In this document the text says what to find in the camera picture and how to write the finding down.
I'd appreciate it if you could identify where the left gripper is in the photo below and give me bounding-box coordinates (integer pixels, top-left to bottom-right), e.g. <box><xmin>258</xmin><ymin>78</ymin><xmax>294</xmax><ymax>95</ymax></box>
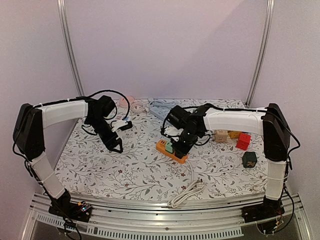
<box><xmin>87</xmin><ymin>115</ymin><xmax>123</xmax><ymax>154</ymax></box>

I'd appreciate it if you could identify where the mint green adapter plug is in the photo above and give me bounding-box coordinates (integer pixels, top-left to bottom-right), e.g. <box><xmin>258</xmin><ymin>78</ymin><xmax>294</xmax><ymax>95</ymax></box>
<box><xmin>165</xmin><ymin>141</ymin><xmax>174</xmax><ymax>154</ymax></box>

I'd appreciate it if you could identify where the orange power strip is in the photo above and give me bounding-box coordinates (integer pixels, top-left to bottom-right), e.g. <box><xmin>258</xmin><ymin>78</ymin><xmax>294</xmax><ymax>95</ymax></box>
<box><xmin>156</xmin><ymin>139</ymin><xmax>188</xmax><ymax>164</ymax></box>

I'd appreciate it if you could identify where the blue-grey power strip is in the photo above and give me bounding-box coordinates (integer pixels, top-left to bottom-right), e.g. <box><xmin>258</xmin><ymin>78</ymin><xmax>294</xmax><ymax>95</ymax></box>
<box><xmin>149</xmin><ymin>104</ymin><xmax>173</xmax><ymax>121</ymax></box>

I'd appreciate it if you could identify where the beige cube socket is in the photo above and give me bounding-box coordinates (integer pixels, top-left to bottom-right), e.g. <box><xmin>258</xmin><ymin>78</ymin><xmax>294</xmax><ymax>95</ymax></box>
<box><xmin>214</xmin><ymin>130</ymin><xmax>229</xmax><ymax>143</ymax></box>

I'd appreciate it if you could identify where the pink round power strip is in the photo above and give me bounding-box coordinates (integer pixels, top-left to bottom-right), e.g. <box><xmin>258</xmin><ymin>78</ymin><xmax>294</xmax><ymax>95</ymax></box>
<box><xmin>118</xmin><ymin>96</ymin><xmax>135</xmax><ymax>108</ymax></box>

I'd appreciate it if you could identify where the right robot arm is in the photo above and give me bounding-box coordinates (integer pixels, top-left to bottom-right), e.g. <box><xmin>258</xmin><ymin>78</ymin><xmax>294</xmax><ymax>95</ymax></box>
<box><xmin>160</xmin><ymin>103</ymin><xmax>296</xmax><ymax>218</ymax></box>

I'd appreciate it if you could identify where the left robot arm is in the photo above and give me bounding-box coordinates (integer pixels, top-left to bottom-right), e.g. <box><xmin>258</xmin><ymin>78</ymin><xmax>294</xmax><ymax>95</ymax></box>
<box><xmin>12</xmin><ymin>95</ymin><xmax>133</xmax><ymax>217</ymax></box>

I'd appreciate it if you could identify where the floral table mat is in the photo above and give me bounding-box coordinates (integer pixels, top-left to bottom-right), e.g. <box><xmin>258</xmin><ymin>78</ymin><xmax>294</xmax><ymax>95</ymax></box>
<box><xmin>55</xmin><ymin>110</ymin><xmax>268</xmax><ymax>202</ymax></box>

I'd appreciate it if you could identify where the yellow cube socket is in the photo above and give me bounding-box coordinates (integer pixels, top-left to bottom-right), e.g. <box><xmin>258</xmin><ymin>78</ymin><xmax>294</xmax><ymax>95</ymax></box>
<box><xmin>228</xmin><ymin>131</ymin><xmax>242</xmax><ymax>139</ymax></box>

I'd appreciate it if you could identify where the red cube socket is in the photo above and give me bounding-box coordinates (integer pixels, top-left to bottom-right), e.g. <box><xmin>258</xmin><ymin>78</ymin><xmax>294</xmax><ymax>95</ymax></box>
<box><xmin>236</xmin><ymin>132</ymin><xmax>251</xmax><ymax>151</ymax></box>

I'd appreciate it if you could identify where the dark green cube socket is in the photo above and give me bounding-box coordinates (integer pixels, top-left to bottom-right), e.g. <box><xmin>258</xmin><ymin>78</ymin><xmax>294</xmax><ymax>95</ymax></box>
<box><xmin>242</xmin><ymin>151</ymin><xmax>258</xmax><ymax>168</ymax></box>

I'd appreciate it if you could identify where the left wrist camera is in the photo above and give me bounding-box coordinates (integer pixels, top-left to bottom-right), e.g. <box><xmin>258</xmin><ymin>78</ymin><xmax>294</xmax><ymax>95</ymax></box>
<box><xmin>110</xmin><ymin>120</ymin><xmax>133</xmax><ymax>132</ymax></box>

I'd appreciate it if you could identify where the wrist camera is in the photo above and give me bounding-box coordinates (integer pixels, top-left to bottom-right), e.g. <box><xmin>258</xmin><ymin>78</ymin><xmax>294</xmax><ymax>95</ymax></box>
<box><xmin>110</xmin><ymin>120</ymin><xmax>133</xmax><ymax>132</ymax></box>
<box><xmin>161</xmin><ymin>126</ymin><xmax>183</xmax><ymax>138</ymax></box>

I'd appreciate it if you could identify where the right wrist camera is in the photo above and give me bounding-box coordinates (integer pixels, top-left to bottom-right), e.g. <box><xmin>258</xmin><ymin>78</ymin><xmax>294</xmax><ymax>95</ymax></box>
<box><xmin>161</xmin><ymin>126</ymin><xmax>183</xmax><ymax>138</ymax></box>

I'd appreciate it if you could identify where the pink coiled cord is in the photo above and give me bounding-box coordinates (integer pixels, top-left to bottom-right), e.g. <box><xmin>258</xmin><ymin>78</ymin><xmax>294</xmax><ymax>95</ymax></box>
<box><xmin>131</xmin><ymin>99</ymin><xmax>151</xmax><ymax>113</ymax></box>

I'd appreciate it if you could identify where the white cord of orange strip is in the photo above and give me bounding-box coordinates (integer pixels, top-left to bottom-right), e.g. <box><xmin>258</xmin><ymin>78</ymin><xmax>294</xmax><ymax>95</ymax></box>
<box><xmin>166</xmin><ymin>161</ymin><xmax>207</xmax><ymax>209</ymax></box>

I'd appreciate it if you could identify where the aluminium front rail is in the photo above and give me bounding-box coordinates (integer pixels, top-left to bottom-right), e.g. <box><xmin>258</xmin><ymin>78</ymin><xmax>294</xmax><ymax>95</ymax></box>
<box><xmin>21</xmin><ymin>192</ymin><xmax>313</xmax><ymax>240</ymax></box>

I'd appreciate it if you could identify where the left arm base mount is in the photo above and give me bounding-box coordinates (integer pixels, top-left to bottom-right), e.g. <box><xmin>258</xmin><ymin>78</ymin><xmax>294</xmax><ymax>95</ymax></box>
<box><xmin>48</xmin><ymin>198</ymin><xmax>92</xmax><ymax>223</ymax></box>

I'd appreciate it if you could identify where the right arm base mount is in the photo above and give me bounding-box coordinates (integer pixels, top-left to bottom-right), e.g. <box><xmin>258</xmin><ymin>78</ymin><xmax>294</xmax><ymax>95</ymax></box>
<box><xmin>241</xmin><ymin>198</ymin><xmax>285</xmax><ymax>223</ymax></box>

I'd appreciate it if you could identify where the left aluminium post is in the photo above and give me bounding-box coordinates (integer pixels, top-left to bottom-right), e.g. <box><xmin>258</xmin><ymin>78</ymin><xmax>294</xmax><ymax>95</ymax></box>
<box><xmin>57</xmin><ymin>0</ymin><xmax>85</xmax><ymax>96</ymax></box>

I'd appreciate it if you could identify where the aluminium post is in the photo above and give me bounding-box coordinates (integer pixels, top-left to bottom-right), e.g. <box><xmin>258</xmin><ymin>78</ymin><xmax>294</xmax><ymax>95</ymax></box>
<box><xmin>245</xmin><ymin>0</ymin><xmax>275</xmax><ymax>107</ymax></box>
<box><xmin>57</xmin><ymin>0</ymin><xmax>85</xmax><ymax>96</ymax></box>

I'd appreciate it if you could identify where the right aluminium post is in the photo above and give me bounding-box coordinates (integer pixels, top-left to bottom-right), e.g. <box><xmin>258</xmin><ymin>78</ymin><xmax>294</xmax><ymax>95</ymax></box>
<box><xmin>245</xmin><ymin>0</ymin><xmax>275</xmax><ymax>107</ymax></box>

